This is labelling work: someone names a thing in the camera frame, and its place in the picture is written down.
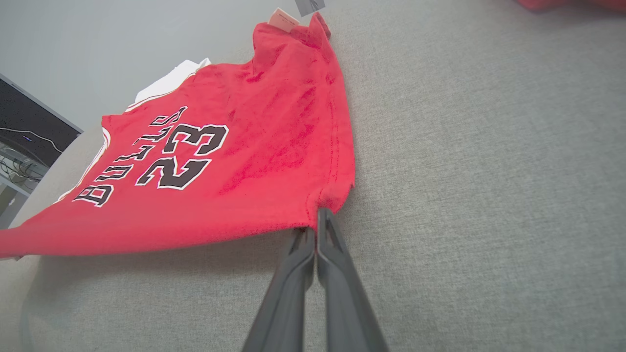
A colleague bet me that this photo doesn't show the grey metal partition post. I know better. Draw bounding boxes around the grey metal partition post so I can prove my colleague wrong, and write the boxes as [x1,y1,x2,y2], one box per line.
[294,0,327,17]

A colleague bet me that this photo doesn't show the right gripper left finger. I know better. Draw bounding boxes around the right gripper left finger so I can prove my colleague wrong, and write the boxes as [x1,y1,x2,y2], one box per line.
[242,227,316,352]

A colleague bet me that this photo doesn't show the black computer case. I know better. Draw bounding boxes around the black computer case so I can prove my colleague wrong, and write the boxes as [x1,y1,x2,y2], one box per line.
[0,78,81,168]

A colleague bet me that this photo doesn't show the white cable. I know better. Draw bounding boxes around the white cable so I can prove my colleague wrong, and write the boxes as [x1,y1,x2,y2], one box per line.
[0,126,66,153]

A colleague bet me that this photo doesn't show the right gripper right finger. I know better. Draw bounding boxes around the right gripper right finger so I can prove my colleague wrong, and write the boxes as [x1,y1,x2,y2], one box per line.
[316,208,390,352]

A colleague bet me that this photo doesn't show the red Bulls 23 jersey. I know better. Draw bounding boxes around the red Bulls 23 jersey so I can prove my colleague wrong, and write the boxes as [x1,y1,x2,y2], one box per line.
[0,7,357,260]

